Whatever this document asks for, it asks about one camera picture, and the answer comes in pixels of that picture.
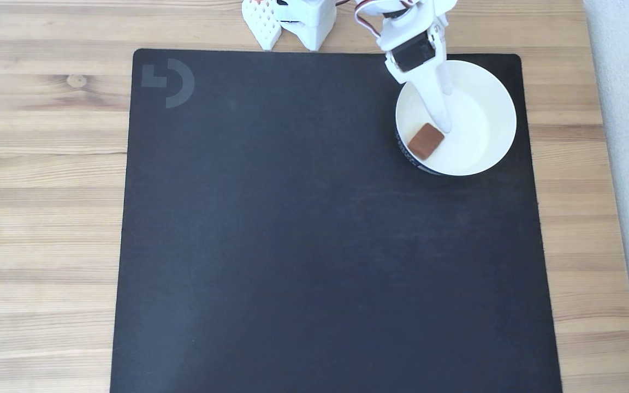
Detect orange-brown toy block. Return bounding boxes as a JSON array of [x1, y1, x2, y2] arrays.
[[407, 123, 446, 162]]

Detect black desk mat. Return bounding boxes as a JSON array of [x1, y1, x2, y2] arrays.
[[109, 48, 564, 393]]

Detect white round plate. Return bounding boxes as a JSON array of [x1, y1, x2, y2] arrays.
[[395, 59, 518, 177]]

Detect red white black servo wire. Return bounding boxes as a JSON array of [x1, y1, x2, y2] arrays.
[[354, 0, 382, 39]]

